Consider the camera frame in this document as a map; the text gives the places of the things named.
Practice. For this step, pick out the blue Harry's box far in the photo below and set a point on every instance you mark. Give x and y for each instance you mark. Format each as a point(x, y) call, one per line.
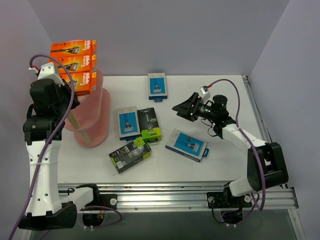
point(157, 87)

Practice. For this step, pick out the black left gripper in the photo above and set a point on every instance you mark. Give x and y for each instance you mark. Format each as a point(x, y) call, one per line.
point(69, 93)

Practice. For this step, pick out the aluminium mounting rail frame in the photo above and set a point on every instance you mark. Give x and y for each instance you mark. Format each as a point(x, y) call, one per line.
point(166, 181)

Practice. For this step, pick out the orange Gillette Fusion5 razor box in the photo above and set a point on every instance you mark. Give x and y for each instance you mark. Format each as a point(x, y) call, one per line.
point(74, 47)

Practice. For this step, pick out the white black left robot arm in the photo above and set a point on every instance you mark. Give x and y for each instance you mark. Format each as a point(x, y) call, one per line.
point(45, 121)

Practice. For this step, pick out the blue Harry's box tilted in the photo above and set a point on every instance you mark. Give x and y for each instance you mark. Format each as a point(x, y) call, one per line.
point(187, 145)

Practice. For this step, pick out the orange Gillette Fusion box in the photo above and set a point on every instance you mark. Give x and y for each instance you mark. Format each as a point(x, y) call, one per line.
point(84, 82)
point(76, 63)

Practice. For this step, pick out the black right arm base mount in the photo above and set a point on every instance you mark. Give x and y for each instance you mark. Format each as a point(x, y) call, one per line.
point(220, 200)

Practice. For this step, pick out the black green Gillette box flat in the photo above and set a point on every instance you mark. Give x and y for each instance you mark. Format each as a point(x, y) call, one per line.
point(130, 154)

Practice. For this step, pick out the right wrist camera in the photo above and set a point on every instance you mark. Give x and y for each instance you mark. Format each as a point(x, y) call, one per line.
point(204, 94)

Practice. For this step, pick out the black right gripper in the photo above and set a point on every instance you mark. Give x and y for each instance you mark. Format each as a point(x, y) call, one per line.
point(194, 107)

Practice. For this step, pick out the pink three-tier wooden shelf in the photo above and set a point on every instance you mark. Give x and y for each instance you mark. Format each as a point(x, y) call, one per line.
point(89, 121)

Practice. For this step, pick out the blue Harry's razor box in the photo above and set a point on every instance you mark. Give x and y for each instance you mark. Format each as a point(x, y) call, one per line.
point(128, 123)

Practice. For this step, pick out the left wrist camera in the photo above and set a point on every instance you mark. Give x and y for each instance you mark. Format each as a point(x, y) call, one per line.
point(50, 71)

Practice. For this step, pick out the black green Gillette Labs box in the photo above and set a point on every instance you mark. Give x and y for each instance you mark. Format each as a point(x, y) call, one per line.
point(149, 125)

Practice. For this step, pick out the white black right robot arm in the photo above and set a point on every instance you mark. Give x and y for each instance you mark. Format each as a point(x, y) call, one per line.
point(266, 167)

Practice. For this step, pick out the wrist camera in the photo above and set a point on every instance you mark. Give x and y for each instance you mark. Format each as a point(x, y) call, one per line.
point(204, 94)
point(50, 71)

